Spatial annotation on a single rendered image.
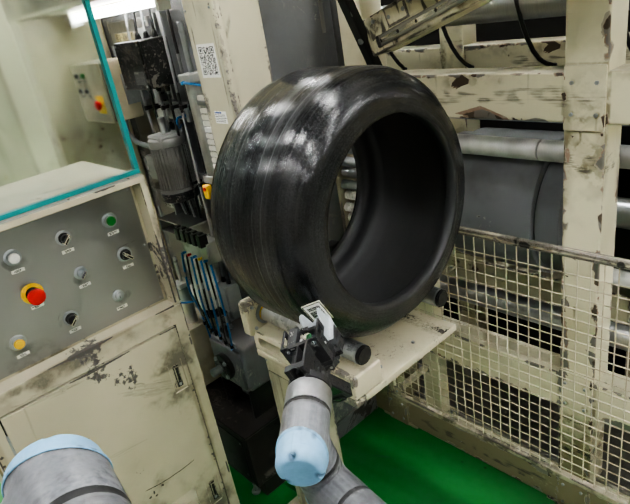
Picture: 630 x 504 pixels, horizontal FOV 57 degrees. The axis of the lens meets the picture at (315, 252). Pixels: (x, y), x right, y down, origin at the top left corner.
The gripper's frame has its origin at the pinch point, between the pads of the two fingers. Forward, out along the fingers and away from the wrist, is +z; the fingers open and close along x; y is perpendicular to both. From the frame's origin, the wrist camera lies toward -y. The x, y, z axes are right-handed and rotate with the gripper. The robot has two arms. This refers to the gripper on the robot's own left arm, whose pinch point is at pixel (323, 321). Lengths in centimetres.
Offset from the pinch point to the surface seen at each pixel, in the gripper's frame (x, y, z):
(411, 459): 28, -109, 54
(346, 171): -1, -3, 73
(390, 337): -0.9, -29.0, 24.7
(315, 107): -16.0, 33.7, 14.9
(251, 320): 27.7, -8.7, 24.4
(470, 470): 9, -115, 47
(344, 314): -2.9, -2.7, 3.5
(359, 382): 2.7, -20.0, 2.7
